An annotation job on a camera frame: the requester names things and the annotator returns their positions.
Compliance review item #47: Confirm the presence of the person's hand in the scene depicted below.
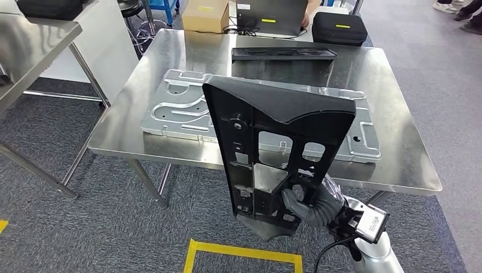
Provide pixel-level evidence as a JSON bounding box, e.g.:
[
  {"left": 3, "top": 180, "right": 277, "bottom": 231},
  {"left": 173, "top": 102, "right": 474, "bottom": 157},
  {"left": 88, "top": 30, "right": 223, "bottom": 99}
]
[{"left": 300, "top": 0, "right": 322, "bottom": 29}]

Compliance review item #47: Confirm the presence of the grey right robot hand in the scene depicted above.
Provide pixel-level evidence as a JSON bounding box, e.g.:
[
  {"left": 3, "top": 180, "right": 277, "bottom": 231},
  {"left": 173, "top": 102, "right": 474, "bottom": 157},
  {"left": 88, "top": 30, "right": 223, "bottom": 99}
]
[{"left": 281, "top": 175, "right": 346, "bottom": 226}]

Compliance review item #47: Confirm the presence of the black plastic car part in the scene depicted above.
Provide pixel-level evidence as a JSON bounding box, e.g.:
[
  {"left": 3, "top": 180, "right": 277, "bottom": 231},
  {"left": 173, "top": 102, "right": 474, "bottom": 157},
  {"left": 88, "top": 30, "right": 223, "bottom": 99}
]
[
  {"left": 202, "top": 75, "right": 357, "bottom": 242},
  {"left": 231, "top": 47, "right": 338, "bottom": 62}
]

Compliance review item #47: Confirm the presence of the stainless steel workbench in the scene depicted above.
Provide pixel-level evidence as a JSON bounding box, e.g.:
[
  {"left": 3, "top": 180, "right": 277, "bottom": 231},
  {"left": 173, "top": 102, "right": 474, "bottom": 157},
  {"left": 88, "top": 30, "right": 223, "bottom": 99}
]
[{"left": 87, "top": 28, "right": 443, "bottom": 210}]

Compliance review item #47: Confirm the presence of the black case with yellow label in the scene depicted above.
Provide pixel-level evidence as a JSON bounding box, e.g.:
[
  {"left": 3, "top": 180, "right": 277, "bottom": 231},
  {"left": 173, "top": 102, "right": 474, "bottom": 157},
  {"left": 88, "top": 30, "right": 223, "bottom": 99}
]
[{"left": 311, "top": 12, "right": 369, "bottom": 47}]

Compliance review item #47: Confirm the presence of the cardboard box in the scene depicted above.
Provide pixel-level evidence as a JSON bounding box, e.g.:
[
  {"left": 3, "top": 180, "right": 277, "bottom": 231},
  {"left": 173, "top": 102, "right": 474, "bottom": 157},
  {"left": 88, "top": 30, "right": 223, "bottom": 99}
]
[{"left": 182, "top": 0, "right": 230, "bottom": 34}]

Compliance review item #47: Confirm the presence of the blue cart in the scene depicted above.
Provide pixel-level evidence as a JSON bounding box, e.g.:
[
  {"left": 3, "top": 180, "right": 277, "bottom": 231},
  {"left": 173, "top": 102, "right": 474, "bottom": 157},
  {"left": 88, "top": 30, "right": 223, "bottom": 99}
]
[{"left": 148, "top": 0, "right": 181, "bottom": 28}]

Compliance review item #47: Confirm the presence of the person's white shoe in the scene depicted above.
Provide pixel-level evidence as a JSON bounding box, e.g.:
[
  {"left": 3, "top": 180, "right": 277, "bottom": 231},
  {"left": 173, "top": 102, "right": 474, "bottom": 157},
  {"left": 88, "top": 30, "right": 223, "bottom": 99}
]
[{"left": 432, "top": 1, "right": 459, "bottom": 15}]

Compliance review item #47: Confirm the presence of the stamped silver metal plate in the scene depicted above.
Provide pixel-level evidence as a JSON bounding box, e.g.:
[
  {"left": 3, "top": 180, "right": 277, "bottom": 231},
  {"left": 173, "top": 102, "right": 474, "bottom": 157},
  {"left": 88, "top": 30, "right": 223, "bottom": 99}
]
[{"left": 140, "top": 69, "right": 382, "bottom": 164}]

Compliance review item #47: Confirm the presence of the person's dark shoe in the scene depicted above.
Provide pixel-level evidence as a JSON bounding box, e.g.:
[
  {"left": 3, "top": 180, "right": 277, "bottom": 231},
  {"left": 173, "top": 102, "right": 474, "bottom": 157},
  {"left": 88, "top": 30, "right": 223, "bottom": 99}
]
[
  {"left": 452, "top": 0, "right": 482, "bottom": 22},
  {"left": 460, "top": 20, "right": 482, "bottom": 36}
]

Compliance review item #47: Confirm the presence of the black stool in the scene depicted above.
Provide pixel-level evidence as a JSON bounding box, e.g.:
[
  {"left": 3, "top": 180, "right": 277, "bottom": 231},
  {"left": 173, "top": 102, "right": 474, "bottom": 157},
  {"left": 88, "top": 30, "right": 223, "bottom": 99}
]
[{"left": 118, "top": 0, "right": 170, "bottom": 58}]

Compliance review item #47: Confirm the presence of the white cabinet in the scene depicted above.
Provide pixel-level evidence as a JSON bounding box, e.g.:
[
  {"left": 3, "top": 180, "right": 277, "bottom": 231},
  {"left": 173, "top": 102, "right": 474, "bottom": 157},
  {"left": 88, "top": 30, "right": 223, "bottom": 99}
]
[{"left": 38, "top": 0, "right": 140, "bottom": 105}]

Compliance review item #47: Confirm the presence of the plain black case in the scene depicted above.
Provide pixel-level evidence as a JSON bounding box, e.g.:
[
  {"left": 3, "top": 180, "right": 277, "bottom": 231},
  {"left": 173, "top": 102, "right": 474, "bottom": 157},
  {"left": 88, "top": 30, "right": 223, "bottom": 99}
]
[{"left": 16, "top": 0, "right": 84, "bottom": 22}]

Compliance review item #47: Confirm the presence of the stainless steel table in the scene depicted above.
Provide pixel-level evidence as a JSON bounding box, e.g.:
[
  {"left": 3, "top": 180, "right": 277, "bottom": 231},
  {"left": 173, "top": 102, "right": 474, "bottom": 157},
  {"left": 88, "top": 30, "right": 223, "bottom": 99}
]
[{"left": 0, "top": 13, "right": 111, "bottom": 200}]

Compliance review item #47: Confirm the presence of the black cable bundle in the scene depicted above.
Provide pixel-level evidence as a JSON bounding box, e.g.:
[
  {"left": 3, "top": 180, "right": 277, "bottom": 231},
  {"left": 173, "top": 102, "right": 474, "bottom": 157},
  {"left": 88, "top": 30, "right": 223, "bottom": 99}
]
[{"left": 223, "top": 23, "right": 260, "bottom": 38}]

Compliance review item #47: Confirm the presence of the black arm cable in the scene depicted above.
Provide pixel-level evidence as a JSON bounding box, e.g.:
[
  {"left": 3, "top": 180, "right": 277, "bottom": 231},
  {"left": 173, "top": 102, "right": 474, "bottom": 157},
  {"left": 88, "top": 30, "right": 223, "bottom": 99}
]
[{"left": 313, "top": 235, "right": 359, "bottom": 273}]

